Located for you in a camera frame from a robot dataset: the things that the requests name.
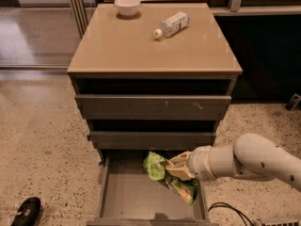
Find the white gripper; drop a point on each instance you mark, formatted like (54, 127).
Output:
(199, 163)

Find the green rice chip bag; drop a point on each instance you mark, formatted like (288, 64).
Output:
(155, 165)

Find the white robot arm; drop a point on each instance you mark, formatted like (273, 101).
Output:
(251, 157)

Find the bottom open grey drawer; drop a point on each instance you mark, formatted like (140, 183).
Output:
(130, 198)

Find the middle grey drawer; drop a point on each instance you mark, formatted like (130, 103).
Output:
(175, 141)

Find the brown drawer cabinet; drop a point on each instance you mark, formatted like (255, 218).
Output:
(120, 56)

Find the top grey drawer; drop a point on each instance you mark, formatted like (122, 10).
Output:
(151, 107)

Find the white power strip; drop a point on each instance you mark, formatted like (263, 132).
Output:
(277, 222)

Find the small dark floor object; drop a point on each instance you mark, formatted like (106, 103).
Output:
(294, 102)

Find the clear plastic water bottle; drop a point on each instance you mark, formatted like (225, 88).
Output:
(172, 25)

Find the black shoe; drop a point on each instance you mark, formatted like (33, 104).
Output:
(28, 212)

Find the white ceramic bowl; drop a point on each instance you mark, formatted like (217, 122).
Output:
(127, 8)

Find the metal frame post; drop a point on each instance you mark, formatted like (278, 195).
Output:
(80, 15)

